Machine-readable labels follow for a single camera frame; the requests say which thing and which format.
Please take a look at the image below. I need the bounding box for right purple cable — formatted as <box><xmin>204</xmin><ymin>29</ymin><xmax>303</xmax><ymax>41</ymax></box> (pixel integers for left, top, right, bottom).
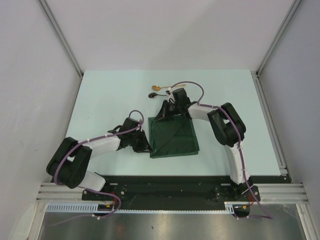
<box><xmin>168</xmin><ymin>80</ymin><xmax>275</xmax><ymax>221</ymax></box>

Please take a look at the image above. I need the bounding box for black spoon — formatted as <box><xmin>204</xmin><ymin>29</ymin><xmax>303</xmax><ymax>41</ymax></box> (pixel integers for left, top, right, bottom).
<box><xmin>148</xmin><ymin>92</ymin><xmax>168</xmax><ymax>99</ymax></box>

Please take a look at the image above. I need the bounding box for right white cable duct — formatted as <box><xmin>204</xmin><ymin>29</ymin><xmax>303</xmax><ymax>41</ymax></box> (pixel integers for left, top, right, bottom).
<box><xmin>225</xmin><ymin>201</ymin><xmax>251</xmax><ymax>215</ymax></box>

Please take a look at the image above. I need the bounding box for white cable duct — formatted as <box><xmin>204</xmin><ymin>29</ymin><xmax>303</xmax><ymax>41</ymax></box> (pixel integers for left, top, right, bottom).
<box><xmin>46</xmin><ymin>202</ymin><xmax>118</xmax><ymax>213</ymax></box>
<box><xmin>225</xmin><ymin>201</ymin><xmax>251</xmax><ymax>215</ymax></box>

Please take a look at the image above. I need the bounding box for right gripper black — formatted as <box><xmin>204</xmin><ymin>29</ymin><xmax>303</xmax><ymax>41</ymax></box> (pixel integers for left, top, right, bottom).
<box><xmin>154</xmin><ymin>100</ymin><xmax>181</xmax><ymax>122</ymax></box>

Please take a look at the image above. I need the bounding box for left white cable duct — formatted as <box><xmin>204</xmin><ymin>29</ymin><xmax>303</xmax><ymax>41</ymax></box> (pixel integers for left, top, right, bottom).
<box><xmin>46</xmin><ymin>202</ymin><xmax>118</xmax><ymax>213</ymax></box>

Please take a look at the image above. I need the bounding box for right aluminium frame post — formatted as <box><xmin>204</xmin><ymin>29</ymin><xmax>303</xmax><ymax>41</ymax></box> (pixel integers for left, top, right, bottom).
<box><xmin>255</xmin><ymin>0</ymin><xmax>304</xmax><ymax>77</ymax></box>

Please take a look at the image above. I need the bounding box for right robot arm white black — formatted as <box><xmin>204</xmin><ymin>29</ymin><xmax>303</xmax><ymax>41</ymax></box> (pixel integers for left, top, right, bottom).
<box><xmin>154</xmin><ymin>87</ymin><xmax>253</xmax><ymax>201</ymax></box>

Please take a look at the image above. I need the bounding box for aluminium frame post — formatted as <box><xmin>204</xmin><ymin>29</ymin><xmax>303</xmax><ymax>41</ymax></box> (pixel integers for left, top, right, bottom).
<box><xmin>255</xmin><ymin>0</ymin><xmax>304</xmax><ymax>77</ymax></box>
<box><xmin>36</xmin><ymin>0</ymin><xmax>84</xmax><ymax>79</ymax></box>

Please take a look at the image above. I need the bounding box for right aluminium rail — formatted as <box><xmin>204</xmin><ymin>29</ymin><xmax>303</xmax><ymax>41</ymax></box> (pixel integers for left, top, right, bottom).
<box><xmin>251</xmin><ymin>71</ymin><xmax>307</xmax><ymax>203</ymax></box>

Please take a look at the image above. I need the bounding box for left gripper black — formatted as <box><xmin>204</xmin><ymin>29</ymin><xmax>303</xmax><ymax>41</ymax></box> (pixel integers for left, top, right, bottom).
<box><xmin>128</xmin><ymin>129</ymin><xmax>153</xmax><ymax>153</ymax></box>

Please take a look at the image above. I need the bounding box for left aluminium frame post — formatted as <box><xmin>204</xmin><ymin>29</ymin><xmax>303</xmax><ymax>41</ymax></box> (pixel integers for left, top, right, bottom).
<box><xmin>36</xmin><ymin>0</ymin><xmax>84</xmax><ymax>79</ymax></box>

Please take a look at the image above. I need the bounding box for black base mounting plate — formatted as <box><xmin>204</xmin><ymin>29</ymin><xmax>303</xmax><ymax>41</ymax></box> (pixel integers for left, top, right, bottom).
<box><xmin>72</xmin><ymin>175</ymin><xmax>291</xmax><ymax>211</ymax></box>

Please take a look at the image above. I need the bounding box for gold spoon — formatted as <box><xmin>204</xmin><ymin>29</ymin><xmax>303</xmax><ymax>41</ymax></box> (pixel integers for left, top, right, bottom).
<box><xmin>151</xmin><ymin>84</ymin><xmax>186</xmax><ymax>91</ymax></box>

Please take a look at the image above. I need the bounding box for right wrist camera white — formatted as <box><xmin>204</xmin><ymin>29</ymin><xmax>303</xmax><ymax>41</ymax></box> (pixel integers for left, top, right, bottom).
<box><xmin>166</xmin><ymin>87</ymin><xmax>175</xmax><ymax>101</ymax></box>

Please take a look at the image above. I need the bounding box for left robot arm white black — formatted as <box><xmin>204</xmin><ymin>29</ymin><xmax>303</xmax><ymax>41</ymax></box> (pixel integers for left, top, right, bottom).
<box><xmin>46</xmin><ymin>117</ymin><xmax>152</xmax><ymax>200</ymax></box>

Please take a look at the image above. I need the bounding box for dark green cloth napkin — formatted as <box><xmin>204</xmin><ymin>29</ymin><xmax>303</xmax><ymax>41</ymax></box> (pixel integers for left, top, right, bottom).
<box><xmin>148</xmin><ymin>115</ymin><xmax>200</xmax><ymax>159</ymax></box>

